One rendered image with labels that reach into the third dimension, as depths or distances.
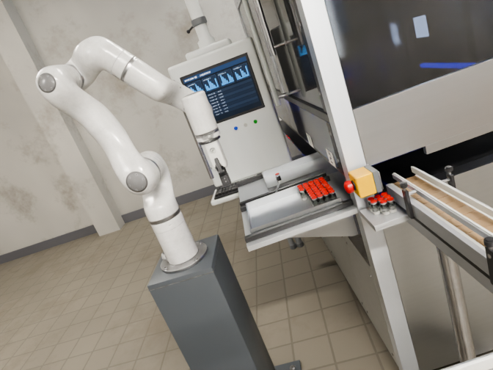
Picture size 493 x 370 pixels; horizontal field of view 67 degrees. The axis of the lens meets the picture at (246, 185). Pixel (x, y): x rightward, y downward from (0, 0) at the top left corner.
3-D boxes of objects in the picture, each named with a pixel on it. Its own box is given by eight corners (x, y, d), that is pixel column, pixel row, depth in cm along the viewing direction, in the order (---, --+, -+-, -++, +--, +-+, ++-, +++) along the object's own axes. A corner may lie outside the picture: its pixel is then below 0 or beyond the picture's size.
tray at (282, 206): (323, 183, 156) (321, 175, 155) (342, 205, 132) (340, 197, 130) (248, 210, 158) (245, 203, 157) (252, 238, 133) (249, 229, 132)
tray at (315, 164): (326, 155, 188) (324, 149, 187) (342, 169, 163) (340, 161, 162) (263, 178, 190) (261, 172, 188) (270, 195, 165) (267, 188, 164)
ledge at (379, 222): (400, 201, 125) (398, 196, 124) (420, 216, 113) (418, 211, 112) (360, 215, 126) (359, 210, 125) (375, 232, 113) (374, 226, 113)
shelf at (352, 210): (325, 156, 193) (323, 153, 193) (380, 205, 127) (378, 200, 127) (238, 188, 196) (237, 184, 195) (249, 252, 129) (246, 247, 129)
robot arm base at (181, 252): (155, 279, 134) (133, 236, 129) (167, 252, 152) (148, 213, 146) (204, 264, 132) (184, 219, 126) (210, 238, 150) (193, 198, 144)
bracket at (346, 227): (355, 230, 142) (347, 201, 138) (358, 234, 140) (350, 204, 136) (272, 260, 144) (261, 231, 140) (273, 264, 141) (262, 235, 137)
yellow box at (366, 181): (373, 183, 121) (368, 164, 119) (383, 191, 114) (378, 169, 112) (351, 191, 121) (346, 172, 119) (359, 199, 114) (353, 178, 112)
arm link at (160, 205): (146, 228, 131) (116, 167, 124) (157, 208, 149) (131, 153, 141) (177, 217, 130) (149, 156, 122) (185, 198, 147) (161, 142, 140)
